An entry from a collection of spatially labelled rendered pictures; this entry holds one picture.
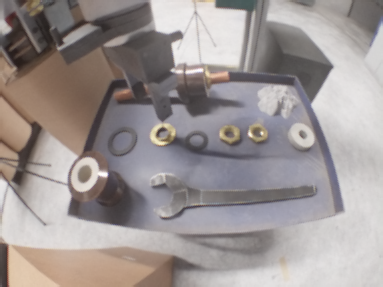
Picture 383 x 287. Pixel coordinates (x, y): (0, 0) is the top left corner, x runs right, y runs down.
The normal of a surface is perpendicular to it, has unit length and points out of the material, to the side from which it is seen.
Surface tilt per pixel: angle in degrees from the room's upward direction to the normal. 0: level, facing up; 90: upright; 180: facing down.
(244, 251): 0
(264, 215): 0
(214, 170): 0
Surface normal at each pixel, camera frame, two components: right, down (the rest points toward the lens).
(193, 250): -0.07, -0.50
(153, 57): 0.71, 0.59
